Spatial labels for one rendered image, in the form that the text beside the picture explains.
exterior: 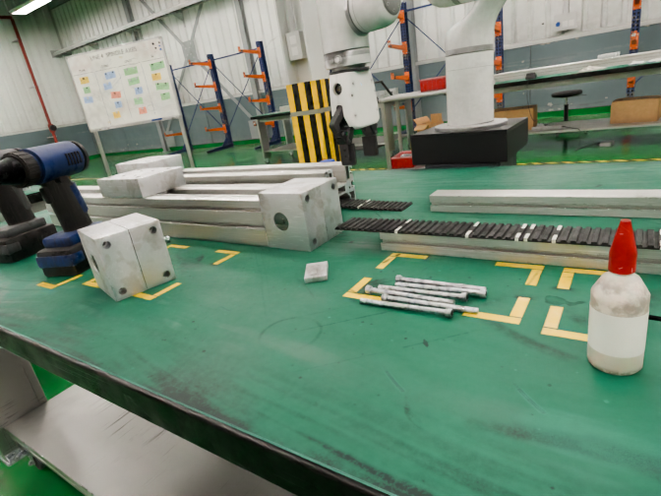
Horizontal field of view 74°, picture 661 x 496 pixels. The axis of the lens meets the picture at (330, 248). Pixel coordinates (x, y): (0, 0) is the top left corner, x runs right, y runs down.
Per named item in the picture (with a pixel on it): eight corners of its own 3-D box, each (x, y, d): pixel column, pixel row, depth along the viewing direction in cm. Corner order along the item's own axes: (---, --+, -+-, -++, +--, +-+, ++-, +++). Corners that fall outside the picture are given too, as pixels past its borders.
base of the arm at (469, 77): (452, 123, 132) (450, 58, 126) (517, 120, 120) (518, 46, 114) (422, 133, 119) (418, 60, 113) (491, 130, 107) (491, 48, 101)
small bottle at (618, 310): (644, 381, 32) (662, 229, 28) (585, 371, 34) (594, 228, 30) (640, 352, 35) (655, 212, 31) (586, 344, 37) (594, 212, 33)
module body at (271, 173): (356, 199, 95) (350, 160, 93) (330, 213, 88) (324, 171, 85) (146, 196, 141) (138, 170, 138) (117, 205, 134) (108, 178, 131)
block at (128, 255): (191, 273, 68) (174, 215, 65) (116, 302, 61) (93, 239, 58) (166, 261, 76) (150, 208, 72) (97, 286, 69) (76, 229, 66)
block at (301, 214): (351, 225, 78) (343, 173, 75) (311, 252, 69) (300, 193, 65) (311, 223, 83) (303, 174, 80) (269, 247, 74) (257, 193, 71)
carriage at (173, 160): (187, 177, 126) (180, 154, 124) (154, 187, 118) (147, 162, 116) (154, 178, 136) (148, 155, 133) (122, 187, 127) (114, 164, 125)
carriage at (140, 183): (189, 196, 98) (181, 165, 96) (147, 211, 90) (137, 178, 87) (148, 195, 107) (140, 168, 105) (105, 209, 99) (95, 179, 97)
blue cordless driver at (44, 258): (126, 248, 87) (89, 137, 79) (47, 294, 69) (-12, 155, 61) (94, 251, 88) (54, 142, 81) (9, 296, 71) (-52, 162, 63)
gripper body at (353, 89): (351, 62, 74) (359, 130, 77) (379, 59, 81) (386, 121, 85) (315, 69, 78) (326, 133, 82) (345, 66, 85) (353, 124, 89)
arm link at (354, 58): (353, 48, 73) (355, 67, 74) (378, 46, 80) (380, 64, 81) (313, 56, 78) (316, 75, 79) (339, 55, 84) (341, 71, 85)
